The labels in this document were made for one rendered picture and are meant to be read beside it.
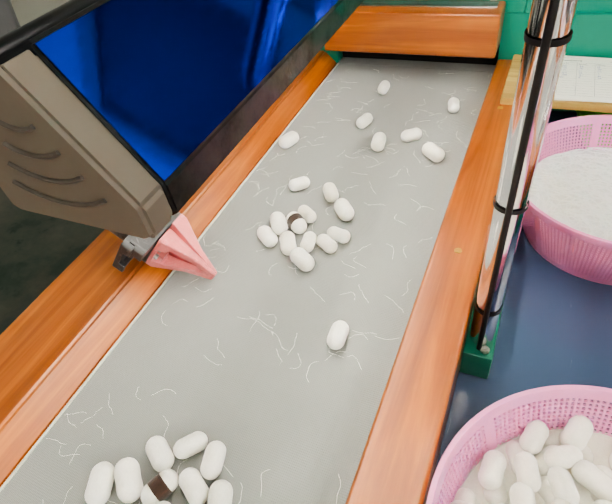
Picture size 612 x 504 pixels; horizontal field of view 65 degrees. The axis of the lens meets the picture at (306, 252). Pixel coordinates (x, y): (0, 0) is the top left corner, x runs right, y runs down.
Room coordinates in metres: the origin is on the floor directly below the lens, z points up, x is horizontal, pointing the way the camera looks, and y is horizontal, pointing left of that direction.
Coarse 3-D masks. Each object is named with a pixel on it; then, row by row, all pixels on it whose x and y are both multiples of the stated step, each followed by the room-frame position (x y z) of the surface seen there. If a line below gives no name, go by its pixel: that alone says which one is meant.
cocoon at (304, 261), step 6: (294, 252) 0.41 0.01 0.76; (300, 252) 0.40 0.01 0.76; (306, 252) 0.41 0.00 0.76; (294, 258) 0.40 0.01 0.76; (300, 258) 0.40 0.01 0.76; (306, 258) 0.39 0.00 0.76; (312, 258) 0.40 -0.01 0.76; (300, 264) 0.39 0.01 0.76; (306, 264) 0.39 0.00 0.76; (312, 264) 0.39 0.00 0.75; (306, 270) 0.39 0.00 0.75
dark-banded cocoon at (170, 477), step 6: (162, 474) 0.17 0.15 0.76; (168, 474) 0.17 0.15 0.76; (174, 474) 0.17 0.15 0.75; (168, 480) 0.17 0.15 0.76; (174, 480) 0.17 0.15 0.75; (144, 486) 0.17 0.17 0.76; (168, 486) 0.16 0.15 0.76; (174, 486) 0.17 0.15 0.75; (144, 492) 0.16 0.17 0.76; (150, 492) 0.16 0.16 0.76; (144, 498) 0.16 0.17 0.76; (150, 498) 0.16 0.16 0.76; (156, 498) 0.16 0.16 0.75
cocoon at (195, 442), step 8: (200, 432) 0.21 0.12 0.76; (184, 440) 0.20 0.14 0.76; (192, 440) 0.20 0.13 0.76; (200, 440) 0.20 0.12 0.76; (176, 448) 0.20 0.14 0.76; (184, 448) 0.19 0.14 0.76; (192, 448) 0.19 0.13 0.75; (200, 448) 0.19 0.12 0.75; (176, 456) 0.19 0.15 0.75; (184, 456) 0.19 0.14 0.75
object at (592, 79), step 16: (576, 64) 0.68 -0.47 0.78; (592, 64) 0.68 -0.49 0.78; (608, 64) 0.67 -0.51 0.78; (560, 80) 0.65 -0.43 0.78; (576, 80) 0.64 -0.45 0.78; (592, 80) 0.63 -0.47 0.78; (608, 80) 0.62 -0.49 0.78; (560, 96) 0.60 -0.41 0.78; (576, 96) 0.59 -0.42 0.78; (592, 96) 0.59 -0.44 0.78; (608, 96) 0.58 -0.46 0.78
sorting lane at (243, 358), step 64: (320, 128) 0.70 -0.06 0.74; (384, 128) 0.67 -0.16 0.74; (448, 128) 0.63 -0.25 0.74; (256, 192) 0.56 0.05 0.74; (320, 192) 0.54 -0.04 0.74; (384, 192) 0.51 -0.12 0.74; (448, 192) 0.49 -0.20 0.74; (256, 256) 0.43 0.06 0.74; (320, 256) 0.41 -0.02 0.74; (384, 256) 0.39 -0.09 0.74; (192, 320) 0.35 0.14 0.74; (256, 320) 0.33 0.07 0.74; (320, 320) 0.32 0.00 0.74; (384, 320) 0.30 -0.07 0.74; (128, 384) 0.28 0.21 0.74; (192, 384) 0.27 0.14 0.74; (256, 384) 0.25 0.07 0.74; (320, 384) 0.24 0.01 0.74; (384, 384) 0.23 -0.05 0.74; (64, 448) 0.22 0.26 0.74; (128, 448) 0.21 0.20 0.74; (256, 448) 0.19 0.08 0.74; (320, 448) 0.18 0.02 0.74
